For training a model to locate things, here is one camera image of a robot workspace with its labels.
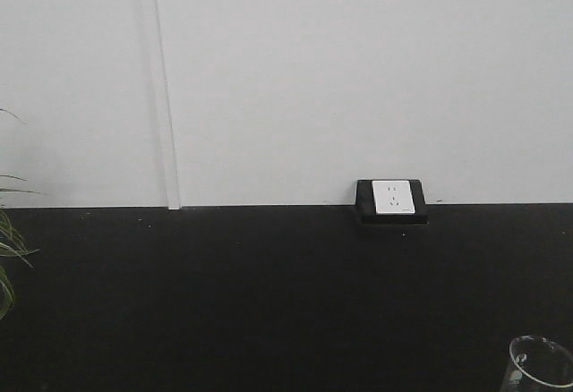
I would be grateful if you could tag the clear glass beaker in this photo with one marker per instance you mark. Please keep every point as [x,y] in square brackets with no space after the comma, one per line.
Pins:
[537,364]

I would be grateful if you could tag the black socket mount box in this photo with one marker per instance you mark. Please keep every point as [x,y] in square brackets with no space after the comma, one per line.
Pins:
[364,206]

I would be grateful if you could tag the white wall power socket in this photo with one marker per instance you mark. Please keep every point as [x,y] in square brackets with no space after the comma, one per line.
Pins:
[393,197]

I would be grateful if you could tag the green plant leaves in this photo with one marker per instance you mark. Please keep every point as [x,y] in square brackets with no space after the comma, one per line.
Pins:
[13,244]

